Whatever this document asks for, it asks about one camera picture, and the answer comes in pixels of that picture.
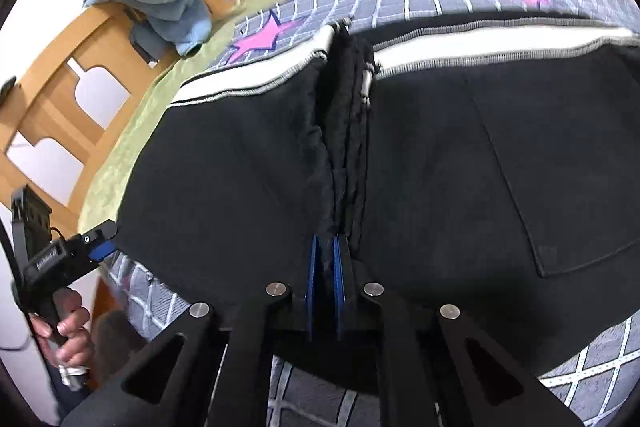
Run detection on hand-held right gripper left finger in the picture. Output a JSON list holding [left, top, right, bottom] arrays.
[[60, 234, 326, 427]]

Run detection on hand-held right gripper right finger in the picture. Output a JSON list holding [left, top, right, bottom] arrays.
[[332, 233, 586, 427]]

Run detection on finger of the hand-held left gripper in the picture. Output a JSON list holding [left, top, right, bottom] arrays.
[[87, 241, 119, 265], [77, 221, 119, 245]]

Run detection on black pants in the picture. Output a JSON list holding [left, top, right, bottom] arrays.
[[116, 9, 640, 395]]

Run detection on person's left hand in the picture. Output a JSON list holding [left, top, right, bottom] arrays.
[[30, 289, 96, 370]]

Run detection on green fleece blanket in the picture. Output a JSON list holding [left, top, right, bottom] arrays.
[[77, 0, 621, 235]]

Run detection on wooden bed frame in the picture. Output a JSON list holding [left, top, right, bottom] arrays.
[[0, 0, 616, 228]]

